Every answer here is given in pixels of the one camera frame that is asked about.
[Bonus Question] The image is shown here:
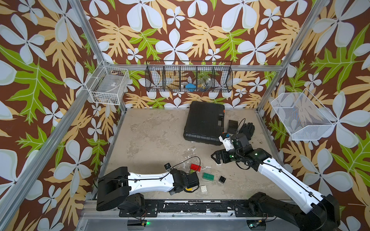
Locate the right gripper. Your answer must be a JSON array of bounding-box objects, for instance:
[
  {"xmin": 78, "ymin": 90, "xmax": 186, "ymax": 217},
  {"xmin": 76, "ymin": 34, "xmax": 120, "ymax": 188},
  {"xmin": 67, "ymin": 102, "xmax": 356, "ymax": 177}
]
[{"xmin": 209, "ymin": 148, "xmax": 243, "ymax": 163}]

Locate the red lego brick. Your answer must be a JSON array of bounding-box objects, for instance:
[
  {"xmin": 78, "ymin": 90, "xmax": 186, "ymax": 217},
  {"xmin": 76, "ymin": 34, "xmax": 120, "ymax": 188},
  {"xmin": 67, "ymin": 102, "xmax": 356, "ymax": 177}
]
[{"xmin": 190, "ymin": 164, "xmax": 201, "ymax": 172}]

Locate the black lego brick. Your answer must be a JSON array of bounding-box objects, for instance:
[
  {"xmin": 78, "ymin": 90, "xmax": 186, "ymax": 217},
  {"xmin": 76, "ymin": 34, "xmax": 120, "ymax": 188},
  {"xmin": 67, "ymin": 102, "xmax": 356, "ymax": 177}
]
[{"xmin": 218, "ymin": 176, "xmax": 226, "ymax": 184}]

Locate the dark green lego brick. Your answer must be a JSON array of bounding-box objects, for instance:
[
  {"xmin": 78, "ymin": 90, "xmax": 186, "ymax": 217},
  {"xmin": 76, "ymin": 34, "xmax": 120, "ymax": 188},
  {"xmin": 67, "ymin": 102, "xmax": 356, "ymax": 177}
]
[{"xmin": 202, "ymin": 173, "xmax": 214, "ymax": 182}]

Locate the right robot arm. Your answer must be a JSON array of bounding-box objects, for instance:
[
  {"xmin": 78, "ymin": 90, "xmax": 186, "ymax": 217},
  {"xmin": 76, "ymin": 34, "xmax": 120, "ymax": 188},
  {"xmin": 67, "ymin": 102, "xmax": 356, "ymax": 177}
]
[{"xmin": 211, "ymin": 133, "xmax": 340, "ymax": 231}]

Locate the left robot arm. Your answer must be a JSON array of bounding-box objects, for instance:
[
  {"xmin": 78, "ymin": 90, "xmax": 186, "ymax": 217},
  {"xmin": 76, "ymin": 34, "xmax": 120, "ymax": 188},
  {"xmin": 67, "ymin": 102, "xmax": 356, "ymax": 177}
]
[{"xmin": 96, "ymin": 167, "xmax": 199, "ymax": 211}]

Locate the small black box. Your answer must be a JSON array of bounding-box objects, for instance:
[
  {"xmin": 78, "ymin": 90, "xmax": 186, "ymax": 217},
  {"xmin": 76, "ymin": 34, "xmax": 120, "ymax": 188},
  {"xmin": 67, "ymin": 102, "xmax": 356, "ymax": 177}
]
[{"xmin": 227, "ymin": 120, "xmax": 239, "ymax": 134}]

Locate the black work glove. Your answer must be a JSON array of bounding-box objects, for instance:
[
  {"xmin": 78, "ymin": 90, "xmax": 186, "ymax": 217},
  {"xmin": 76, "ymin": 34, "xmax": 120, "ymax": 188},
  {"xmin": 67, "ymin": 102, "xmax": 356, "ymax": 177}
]
[{"xmin": 239, "ymin": 122, "xmax": 255, "ymax": 141}]

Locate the black plastic tool case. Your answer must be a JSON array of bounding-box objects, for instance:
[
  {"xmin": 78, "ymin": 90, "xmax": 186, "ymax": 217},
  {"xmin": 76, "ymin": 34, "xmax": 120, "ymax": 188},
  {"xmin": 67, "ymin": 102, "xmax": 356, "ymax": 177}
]
[{"xmin": 183, "ymin": 101, "xmax": 225, "ymax": 146}]

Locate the blue object in basket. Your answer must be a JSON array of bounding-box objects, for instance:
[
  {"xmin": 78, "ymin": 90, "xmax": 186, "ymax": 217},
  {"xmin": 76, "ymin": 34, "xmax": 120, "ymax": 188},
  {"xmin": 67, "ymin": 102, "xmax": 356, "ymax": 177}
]
[{"xmin": 185, "ymin": 83, "xmax": 197, "ymax": 92}]

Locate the white mesh basket right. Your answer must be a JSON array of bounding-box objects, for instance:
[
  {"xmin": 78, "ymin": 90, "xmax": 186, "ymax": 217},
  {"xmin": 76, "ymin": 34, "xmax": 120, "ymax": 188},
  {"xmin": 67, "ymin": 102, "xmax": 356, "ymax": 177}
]
[{"xmin": 271, "ymin": 89, "xmax": 335, "ymax": 141}]

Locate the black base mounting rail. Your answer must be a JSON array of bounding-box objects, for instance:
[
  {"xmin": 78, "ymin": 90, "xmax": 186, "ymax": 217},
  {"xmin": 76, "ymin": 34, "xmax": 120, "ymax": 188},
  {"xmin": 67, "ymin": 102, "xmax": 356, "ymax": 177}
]
[{"xmin": 118, "ymin": 199, "xmax": 267, "ymax": 218}]

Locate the black wire basket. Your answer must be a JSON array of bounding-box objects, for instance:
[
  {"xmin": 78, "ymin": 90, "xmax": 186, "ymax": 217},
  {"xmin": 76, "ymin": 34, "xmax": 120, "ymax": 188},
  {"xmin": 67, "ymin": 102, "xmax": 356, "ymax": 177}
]
[{"xmin": 145, "ymin": 61, "xmax": 234, "ymax": 93}]

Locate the white wire basket left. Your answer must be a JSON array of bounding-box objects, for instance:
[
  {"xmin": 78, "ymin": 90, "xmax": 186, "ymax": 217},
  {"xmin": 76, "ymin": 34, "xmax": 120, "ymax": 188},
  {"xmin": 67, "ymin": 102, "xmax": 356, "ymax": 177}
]
[{"xmin": 87, "ymin": 65, "xmax": 130, "ymax": 105}]

